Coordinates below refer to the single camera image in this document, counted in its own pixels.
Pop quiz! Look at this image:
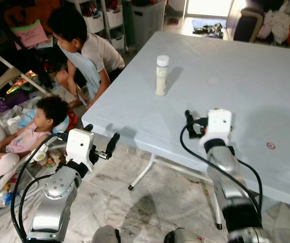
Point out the grey right robot leg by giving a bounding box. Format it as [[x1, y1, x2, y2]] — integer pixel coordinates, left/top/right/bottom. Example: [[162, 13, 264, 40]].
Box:
[[164, 228, 201, 243]]

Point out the small child in pink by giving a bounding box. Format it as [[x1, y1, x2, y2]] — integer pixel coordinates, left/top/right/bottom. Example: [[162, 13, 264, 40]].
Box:
[[0, 96, 70, 190]]

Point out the white clothes pile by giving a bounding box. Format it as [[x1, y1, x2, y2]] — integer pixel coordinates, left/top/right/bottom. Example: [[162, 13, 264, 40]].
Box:
[[259, 3, 290, 44]]

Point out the purple box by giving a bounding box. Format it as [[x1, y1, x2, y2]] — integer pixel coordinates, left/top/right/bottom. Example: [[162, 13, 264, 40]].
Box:
[[0, 93, 29, 113]]

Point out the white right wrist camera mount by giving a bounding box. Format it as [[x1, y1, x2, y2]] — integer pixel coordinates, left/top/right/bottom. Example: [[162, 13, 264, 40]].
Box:
[[200, 109, 233, 147]]

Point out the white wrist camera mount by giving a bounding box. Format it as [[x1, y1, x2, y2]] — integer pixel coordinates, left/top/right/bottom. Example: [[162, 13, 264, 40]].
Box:
[[200, 109, 233, 147], [65, 129, 95, 171]]

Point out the black patterned plastic bag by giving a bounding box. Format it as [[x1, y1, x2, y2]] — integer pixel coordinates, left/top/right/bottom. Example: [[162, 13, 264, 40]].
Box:
[[192, 20, 224, 39]]

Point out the white plastic drawer unit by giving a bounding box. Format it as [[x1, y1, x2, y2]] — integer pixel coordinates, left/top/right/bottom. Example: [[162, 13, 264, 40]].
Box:
[[66, 0, 128, 51]]

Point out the grey robot leg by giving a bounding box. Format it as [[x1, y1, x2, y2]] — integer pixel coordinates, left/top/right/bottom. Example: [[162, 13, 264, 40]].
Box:
[[92, 225, 120, 243], [164, 228, 201, 243]]

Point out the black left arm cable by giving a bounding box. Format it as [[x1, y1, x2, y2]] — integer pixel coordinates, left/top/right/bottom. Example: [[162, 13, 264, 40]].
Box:
[[10, 136, 68, 239]]

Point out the pink paper bag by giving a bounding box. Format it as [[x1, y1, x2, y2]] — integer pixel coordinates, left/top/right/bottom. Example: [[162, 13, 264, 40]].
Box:
[[11, 20, 50, 49]]

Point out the boy in beige shirt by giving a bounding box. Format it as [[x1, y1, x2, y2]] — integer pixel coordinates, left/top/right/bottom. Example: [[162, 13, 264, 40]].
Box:
[[47, 6, 126, 109]]

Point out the light blue towel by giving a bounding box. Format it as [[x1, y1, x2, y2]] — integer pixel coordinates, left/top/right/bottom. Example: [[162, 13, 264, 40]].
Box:
[[59, 43, 103, 104]]

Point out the grey left robot leg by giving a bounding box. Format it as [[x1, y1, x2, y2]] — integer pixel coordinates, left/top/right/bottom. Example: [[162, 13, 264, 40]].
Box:
[[92, 225, 120, 243]]

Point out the grey lidded bin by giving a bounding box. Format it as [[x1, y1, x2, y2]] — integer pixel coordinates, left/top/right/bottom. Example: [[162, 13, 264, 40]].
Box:
[[131, 0, 167, 49]]

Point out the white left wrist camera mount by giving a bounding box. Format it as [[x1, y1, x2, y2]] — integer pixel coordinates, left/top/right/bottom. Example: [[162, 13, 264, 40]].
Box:
[[65, 129, 95, 171]]

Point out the dark padded chair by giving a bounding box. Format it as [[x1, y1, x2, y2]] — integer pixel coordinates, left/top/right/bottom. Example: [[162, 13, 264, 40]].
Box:
[[233, 8, 265, 44]]

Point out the pale blue plastic table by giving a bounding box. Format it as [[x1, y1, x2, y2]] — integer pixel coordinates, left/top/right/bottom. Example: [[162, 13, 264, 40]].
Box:
[[80, 31, 290, 231]]

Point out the small white cup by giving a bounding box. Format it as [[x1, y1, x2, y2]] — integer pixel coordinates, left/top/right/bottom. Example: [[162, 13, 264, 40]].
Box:
[[33, 147, 50, 163]]

